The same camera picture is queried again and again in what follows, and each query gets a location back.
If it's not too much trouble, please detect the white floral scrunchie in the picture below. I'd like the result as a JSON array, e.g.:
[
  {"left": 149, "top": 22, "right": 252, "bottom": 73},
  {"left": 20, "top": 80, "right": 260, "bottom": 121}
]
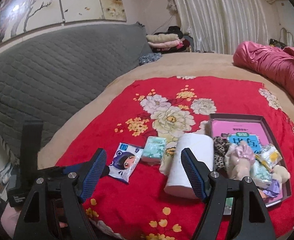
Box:
[{"left": 224, "top": 144, "right": 239, "bottom": 179}]

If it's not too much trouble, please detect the cartoon face wipes pack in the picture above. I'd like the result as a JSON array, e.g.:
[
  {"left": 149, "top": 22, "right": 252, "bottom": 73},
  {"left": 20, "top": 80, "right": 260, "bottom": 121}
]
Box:
[{"left": 108, "top": 143, "right": 143, "bottom": 183}]

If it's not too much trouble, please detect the leopard print scrunchie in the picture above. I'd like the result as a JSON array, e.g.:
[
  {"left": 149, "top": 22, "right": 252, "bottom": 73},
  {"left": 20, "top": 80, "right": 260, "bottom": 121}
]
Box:
[{"left": 213, "top": 137, "right": 231, "bottom": 170}]

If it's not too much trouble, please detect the pink plush bear lilac hat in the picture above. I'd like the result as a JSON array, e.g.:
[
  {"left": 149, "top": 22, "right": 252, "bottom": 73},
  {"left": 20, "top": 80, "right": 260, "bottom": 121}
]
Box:
[{"left": 228, "top": 140, "right": 256, "bottom": 180}]

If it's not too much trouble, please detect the green tissue pack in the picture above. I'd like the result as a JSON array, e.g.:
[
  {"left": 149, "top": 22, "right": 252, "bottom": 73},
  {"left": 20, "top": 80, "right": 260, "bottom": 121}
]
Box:
[
  {"left": 141, "top": 137, "right": 167, "bottom": 165},
  {"left": 250, "top": 160, "right": 272, "bottom": 189}
]

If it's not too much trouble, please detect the yellow white tissue pack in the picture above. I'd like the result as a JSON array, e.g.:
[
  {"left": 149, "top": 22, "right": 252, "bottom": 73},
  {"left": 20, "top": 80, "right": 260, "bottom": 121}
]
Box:
[{"left": 255, "top": 144, "right": 283, "bottom": 173}]

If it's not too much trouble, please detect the cream plush bear purple bow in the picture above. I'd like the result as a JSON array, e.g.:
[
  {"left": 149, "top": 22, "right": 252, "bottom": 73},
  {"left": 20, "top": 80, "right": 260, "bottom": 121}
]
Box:
[{"left": 259, "top": 165, "right": 290, "bottom": 200}]

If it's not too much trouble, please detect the white toilet paper roll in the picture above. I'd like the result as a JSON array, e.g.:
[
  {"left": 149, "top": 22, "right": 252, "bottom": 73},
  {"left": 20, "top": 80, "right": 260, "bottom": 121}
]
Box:
[{"left": 164, "top": 133, "right": 214, "bottom": 200}]

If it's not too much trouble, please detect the pink blue book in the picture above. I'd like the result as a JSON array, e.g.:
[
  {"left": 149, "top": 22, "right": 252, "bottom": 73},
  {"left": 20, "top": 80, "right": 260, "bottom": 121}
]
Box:
[{"left": 209, "top": 114, "right": 291, "bottom": 207}]

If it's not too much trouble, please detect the red floral blanket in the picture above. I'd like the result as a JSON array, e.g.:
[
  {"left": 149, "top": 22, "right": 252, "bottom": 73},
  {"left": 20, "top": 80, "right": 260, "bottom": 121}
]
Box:
[{"left": 57, "top": 76, "right": 294, "bottom": 239}]

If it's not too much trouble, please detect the dark shallow cardboard box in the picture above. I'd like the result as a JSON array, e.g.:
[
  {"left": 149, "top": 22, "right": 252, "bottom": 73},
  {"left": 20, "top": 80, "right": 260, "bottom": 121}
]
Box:
[{"left": 209, "top": 113, "right": 291, "bottom": 207}]

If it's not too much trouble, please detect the grey quilted sofa cover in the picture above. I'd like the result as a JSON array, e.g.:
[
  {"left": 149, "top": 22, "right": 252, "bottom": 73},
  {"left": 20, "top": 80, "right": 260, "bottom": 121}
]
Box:
[{"left": 0, "top": 23, "right": 151, "bottom": 161}]

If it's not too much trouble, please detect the tan bed sheet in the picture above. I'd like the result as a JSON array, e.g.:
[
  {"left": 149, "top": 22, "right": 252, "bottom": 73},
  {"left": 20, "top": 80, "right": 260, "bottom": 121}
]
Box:
[{"left": 36, "top": 52, "right": 294, "bottom": 240}]

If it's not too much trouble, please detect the blue patterned cloth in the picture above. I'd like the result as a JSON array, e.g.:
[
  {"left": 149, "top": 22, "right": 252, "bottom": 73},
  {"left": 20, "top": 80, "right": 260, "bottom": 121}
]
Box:
[{"left": 139, "top": 53, "right": 162, "bottom": 66}]

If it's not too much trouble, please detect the stack of folded clothes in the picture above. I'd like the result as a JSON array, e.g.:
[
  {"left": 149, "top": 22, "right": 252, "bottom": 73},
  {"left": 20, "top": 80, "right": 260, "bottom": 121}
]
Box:
[{"left": 146, "top": 25, "right": 194, "bottom": 54}]

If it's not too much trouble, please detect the pink rolled quilt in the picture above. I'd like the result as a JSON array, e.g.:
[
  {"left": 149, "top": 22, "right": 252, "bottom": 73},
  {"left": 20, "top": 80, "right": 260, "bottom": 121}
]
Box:
[{"left": 233, "top": 41, "right": 294, "bottom": 99}]

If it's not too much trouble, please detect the white curtain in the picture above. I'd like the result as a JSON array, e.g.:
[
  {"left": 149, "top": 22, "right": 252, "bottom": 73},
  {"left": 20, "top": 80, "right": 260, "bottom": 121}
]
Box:
[{"left": 174, "top": 0, "right": 268, "bottom": 55}]

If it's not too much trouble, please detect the blossom wall painting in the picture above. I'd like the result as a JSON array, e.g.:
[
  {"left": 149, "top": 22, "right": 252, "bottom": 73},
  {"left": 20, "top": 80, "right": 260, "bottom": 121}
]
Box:
[{"left": 0, "top": 0, "right": 126, "bottom": 44}]

